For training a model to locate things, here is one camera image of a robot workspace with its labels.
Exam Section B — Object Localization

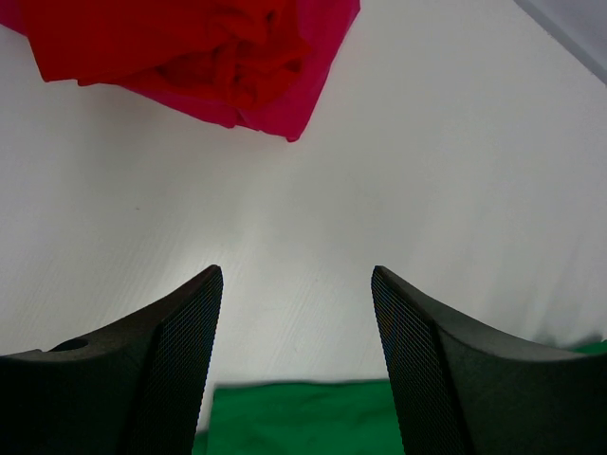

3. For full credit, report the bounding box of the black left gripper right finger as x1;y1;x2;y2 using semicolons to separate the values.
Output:
371;266;606;454

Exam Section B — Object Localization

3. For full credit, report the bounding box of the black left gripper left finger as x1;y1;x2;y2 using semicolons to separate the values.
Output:
1;265;223;454

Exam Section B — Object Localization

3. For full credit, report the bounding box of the green t shirt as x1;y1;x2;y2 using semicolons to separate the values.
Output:
192;338;607;455

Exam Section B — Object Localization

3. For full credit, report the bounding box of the red folded t shirt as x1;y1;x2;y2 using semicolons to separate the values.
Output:
18;0;310;109

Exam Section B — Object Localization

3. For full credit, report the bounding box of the pink folded t shirt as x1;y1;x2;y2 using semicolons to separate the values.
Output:
1;1;360;142

